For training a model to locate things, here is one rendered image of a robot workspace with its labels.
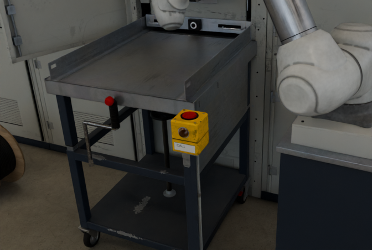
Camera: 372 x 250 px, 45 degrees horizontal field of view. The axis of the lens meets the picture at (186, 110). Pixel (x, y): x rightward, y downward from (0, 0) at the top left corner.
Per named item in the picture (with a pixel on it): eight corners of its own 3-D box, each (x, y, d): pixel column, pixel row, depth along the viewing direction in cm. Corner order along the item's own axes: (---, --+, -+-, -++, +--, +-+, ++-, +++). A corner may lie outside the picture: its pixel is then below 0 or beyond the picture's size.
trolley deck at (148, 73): (195, 118, 145) (195, 101, 142) (46, 93, 169) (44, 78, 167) (256, 53, 199) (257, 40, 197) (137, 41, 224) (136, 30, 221)
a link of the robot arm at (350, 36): (386, 92, 136) (394, 20, 127) (360, 112, 124) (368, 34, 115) (336, 82, 146) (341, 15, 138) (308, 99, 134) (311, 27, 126)
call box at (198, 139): (198, 157, 121) (196, 124, 117) (171, 151, 124) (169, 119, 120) (209, 143, 128) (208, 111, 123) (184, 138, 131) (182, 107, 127)
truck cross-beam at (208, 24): (250, 34, 201) (251, 21, 198) (146, 26, 222) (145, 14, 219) (253, 31, 205) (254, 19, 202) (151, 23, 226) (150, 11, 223)
